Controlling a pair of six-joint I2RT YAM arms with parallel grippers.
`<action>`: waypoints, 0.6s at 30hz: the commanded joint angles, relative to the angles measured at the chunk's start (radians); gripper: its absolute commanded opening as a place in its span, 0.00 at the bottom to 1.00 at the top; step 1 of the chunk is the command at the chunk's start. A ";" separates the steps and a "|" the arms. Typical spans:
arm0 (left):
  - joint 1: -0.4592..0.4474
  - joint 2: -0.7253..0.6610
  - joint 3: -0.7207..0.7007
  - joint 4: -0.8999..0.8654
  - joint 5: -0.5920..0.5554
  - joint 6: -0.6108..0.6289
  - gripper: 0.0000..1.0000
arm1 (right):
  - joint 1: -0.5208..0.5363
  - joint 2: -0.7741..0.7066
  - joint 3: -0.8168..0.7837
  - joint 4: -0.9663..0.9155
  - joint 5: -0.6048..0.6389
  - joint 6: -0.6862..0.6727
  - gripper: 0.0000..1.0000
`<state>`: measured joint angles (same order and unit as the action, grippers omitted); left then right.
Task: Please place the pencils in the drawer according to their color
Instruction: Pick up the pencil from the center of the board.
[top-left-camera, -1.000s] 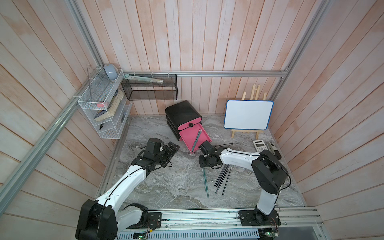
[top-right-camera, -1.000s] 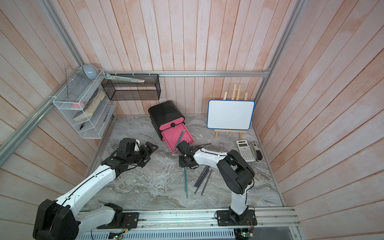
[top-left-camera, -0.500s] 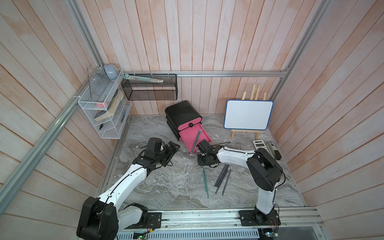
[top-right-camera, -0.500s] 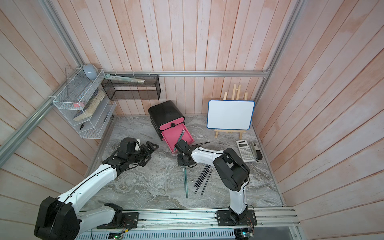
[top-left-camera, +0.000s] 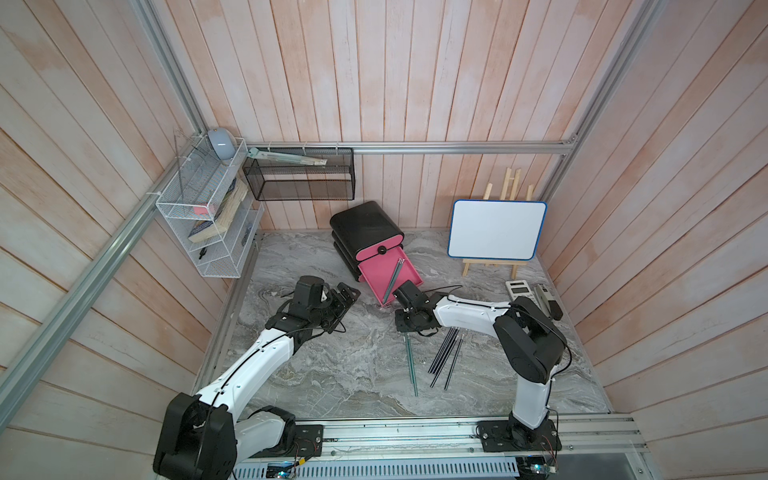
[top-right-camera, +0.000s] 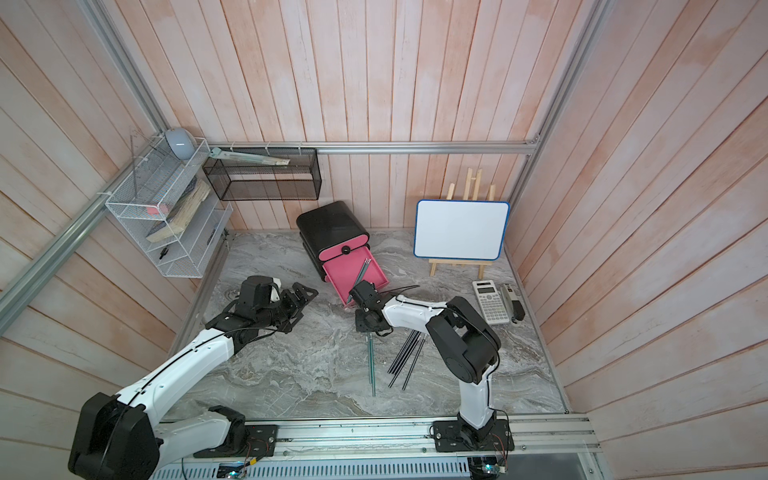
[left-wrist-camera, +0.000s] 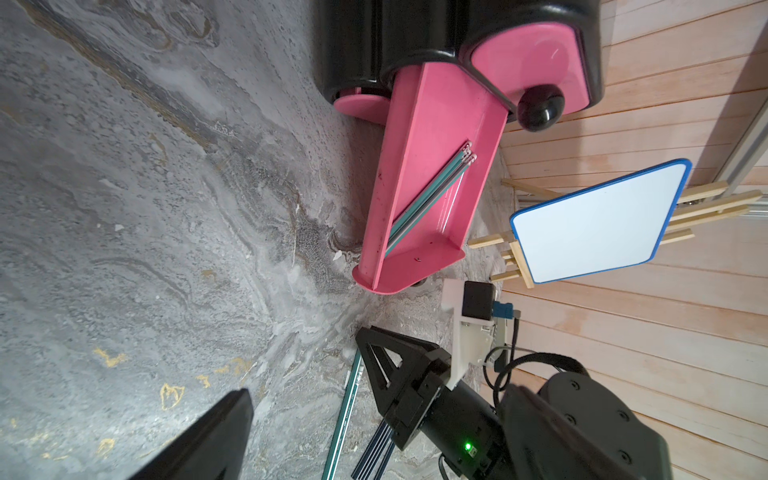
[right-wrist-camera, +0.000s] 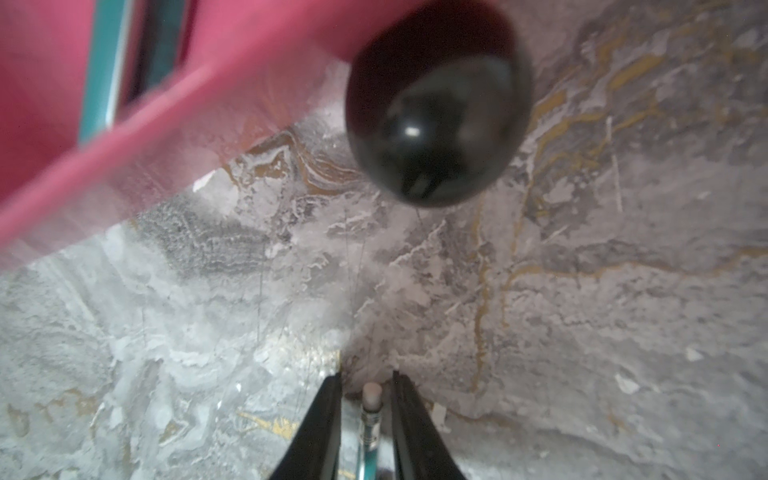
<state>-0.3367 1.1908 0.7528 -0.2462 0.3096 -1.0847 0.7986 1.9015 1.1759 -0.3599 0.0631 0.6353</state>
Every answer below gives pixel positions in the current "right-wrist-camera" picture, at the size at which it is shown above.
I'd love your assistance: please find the green pencil bundle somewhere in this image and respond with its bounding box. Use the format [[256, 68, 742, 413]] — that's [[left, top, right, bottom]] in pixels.
[[356, 382, 383, 480]]

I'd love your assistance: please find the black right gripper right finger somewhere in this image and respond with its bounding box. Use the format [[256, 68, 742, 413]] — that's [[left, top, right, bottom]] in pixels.
[[391, 371, 466, 480]]

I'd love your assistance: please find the single green pencil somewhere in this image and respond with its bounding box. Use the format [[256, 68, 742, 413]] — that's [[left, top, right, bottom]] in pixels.
[[77, 0, 140, 145]]

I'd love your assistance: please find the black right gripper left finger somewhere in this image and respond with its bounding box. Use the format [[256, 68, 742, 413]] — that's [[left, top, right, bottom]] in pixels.
[[270, 373, 342, 480]]

